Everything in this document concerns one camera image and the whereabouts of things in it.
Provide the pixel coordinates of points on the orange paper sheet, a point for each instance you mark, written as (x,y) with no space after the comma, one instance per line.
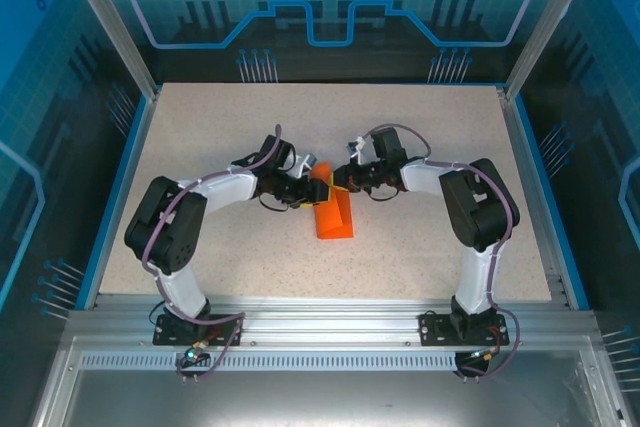
(332,219)

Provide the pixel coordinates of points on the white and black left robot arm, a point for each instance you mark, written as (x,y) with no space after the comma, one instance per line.
(225,192)

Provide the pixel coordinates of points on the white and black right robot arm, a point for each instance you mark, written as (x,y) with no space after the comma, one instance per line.
(425,179)

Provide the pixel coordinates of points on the blue table edge strip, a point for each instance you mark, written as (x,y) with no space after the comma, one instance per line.
(550,197)
(117,197)

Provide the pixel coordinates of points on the shiny metal tray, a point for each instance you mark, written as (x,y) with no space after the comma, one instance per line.
(325,397)

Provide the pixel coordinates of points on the aluminium mounting rail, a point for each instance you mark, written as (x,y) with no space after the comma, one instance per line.
(325,317)

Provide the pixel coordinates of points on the aluminium side rail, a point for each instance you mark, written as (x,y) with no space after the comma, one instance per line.
(535,207)

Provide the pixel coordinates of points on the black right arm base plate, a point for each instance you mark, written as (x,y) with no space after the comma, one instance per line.
(435,329)

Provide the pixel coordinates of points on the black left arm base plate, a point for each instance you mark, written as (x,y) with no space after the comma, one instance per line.
(170,332)

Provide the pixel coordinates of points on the aluminium frame post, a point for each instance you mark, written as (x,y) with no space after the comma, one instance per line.
(118,32)
(547,22)

